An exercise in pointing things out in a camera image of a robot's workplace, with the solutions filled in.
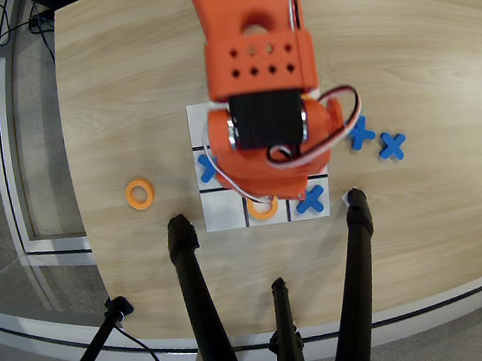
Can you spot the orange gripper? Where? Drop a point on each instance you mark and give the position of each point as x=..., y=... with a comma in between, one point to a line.
x=291, y=190

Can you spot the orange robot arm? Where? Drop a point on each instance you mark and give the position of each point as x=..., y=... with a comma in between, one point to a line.
x=254, y=70

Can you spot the blue foam cross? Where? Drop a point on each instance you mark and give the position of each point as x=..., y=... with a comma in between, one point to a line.
x=362, y=134
x=206, y=169
x=313, y=200
x=392, y=146

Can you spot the white tic-tac-toe board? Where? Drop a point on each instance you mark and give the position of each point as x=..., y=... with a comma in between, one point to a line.
x=223, y=213

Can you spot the white tape piece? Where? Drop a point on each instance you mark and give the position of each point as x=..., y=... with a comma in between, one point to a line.
x=344, y=199

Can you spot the thin black tripod leg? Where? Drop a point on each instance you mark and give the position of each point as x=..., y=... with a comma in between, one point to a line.
x=286, y=328

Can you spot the black stand pole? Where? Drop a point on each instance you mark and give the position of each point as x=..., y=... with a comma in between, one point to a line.
x=95, y=349

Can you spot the white framed glass panel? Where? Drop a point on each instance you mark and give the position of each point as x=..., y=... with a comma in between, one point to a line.
x=7, y=150

